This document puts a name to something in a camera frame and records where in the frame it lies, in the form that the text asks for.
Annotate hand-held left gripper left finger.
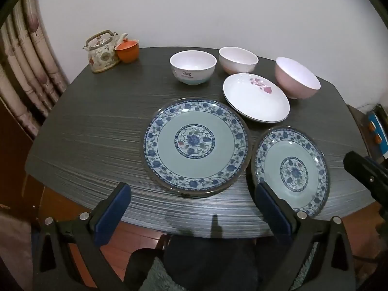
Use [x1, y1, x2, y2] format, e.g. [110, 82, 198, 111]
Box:
[32, 182, 132, 291]

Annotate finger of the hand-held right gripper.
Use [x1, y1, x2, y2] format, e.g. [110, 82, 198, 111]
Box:
[343, 151, 388, 202]

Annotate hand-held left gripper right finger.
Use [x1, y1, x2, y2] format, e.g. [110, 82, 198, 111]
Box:
[255, 182, 355, 291]

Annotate small blue floral plate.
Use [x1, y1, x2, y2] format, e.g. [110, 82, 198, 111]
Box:
[251, 126, 330, 219]

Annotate large blue floral plate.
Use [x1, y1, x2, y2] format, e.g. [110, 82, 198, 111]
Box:
[139, 97, 252, 199]

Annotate white plate with pink roses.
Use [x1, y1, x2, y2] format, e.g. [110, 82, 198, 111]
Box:
[223, 73, 291, 124]

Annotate pale pink white bowl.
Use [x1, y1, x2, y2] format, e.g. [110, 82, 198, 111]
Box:
[219, 46, 259, 75]

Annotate white bowl with blue base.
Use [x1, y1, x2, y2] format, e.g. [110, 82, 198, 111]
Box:
[169, 50, 217, 86]

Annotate blue box with orange marks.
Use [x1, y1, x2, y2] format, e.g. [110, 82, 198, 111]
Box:
[365, 111, 388, 160]

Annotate dark cloth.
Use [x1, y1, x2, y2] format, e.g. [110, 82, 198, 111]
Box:
[164, 235, 258, 291]

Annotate brown wooden cabinet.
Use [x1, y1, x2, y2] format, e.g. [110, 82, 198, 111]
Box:
[0, 97, 46, 210]

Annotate floral ceramic teapot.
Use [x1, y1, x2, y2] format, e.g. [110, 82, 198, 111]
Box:
[83, 30, 128, 73]

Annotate orange lidded tea cup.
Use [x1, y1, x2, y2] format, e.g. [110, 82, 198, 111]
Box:
[114, 39, 140, 64]

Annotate patterned beige curtain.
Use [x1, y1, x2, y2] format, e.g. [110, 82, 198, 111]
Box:
[0, 0, 69, 140]

